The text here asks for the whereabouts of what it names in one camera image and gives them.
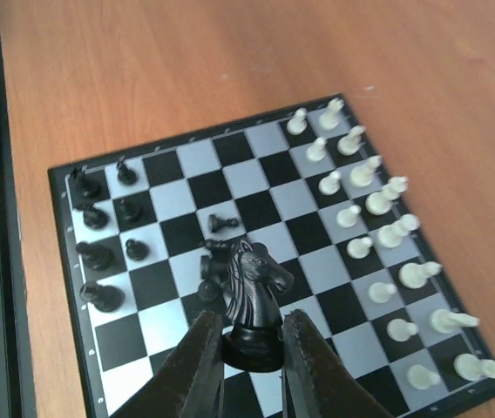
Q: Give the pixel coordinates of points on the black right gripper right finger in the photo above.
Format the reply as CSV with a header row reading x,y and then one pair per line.
x,y
315,383

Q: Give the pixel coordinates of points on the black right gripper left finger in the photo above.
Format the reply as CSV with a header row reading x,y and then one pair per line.
x,y
191,380

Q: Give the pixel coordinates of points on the black king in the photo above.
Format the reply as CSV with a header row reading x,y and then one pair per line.
x,y
105,298

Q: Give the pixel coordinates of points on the white pawn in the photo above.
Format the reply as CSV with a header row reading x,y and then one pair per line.
x,y
420,377
381,292
359,248
401,330

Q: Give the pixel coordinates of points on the white knight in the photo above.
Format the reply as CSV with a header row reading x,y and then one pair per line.
x,y
445,322

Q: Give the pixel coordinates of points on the black pawn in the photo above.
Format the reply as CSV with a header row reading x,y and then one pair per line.
x,y
136,250
125,175
129,210

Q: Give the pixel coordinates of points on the white bishop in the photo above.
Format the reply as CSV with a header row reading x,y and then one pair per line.
x,y
414,275

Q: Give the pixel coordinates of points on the white rook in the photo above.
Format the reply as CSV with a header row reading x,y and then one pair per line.
x,y
471,368

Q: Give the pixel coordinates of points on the black and white chessboard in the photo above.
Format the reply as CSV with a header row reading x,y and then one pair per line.
x,y
251,178

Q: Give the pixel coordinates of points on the white king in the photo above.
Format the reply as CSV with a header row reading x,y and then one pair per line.
x,y
379,203

